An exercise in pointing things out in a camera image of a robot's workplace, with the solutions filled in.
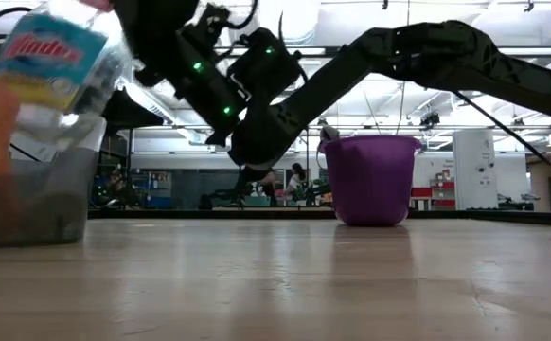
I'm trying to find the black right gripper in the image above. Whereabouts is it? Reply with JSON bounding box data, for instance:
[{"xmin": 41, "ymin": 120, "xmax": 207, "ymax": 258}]
[{"xmin": 112, "ymin": 0, "xmax": 260, "ymax": 148}]

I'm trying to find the clear spray bottle red trigger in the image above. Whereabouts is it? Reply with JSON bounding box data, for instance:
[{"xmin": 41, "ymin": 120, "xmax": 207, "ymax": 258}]
[{"xmin": 0, "ymin": 0, "xmax": 135, "ymax": 144}]

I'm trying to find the clear grey plastic bin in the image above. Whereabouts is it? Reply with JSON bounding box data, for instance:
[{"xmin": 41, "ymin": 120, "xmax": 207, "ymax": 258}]
[{"xmin": 0, "ymin": 145, "xmax": 100, "ymax": 248}]

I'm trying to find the purple plastic bucket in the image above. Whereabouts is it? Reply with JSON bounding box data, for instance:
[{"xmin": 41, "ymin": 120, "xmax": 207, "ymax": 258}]
[{"xmin": 320, "ymin": 135, "xmax": 424, "ymax": 228}]

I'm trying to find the black ceiling spotlight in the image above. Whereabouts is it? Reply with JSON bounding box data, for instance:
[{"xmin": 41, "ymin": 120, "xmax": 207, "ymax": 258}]
[{"xmin": 419, "ymin": 112, "xmax": 442, "ymax": 130}]

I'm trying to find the red and white shelf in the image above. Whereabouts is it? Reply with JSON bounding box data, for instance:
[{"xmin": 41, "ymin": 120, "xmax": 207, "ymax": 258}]
[{"xmin": 410, "ymin": 169, "xmax": 457, "ymax": 210}]

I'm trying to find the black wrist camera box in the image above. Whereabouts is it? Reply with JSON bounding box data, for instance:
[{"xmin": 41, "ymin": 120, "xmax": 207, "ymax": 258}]
[{"xmin": 226, "ymin": 27, "xmax": 306, "ymax": 104}]

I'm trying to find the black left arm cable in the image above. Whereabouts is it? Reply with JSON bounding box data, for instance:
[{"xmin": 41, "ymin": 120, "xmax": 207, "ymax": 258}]
[{"xmin": 0, "ymin": 6, "xmax": 34, "ymax": 67}]

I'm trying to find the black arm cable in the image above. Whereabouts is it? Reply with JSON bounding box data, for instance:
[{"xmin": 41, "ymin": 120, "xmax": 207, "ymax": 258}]
[
  {"xmin": 452, "ymin": 88, "xmax": 551, "ymax": 188},
  {"xmin": 0, "ymin": 6, "xmax": 34, "ymax": 67}
]

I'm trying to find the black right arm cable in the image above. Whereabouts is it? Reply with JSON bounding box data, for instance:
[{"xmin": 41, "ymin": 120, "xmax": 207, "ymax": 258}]
[{"xmin": 452, "ymin": 88, "xmax": 551, "ymax": 188}]

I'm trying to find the black aluminium rig frame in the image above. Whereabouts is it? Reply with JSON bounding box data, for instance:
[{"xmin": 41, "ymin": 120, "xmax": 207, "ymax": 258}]
[{"xmin": 0, "ymin": 45, "xmax": 551, "ymax": 229}]

